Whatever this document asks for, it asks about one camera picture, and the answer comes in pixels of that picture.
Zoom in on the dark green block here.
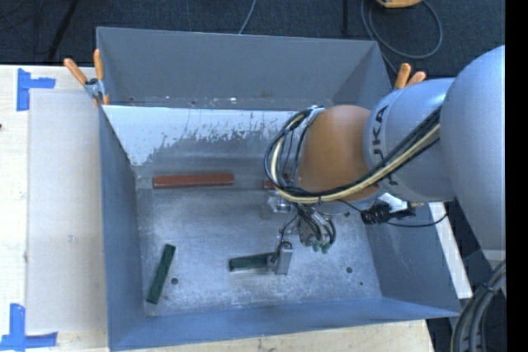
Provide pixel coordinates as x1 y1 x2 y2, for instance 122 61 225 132
145 243 177 306
228 252 276 273

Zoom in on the grey metal bin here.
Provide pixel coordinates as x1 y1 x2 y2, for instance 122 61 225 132
95 26 463 352

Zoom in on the red-brown flat block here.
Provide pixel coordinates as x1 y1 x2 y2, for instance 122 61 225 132
152 172 236 190
263 177 290 191

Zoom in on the black cylinder on white bracket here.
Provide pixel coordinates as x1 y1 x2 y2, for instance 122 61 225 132
361 198 417 226

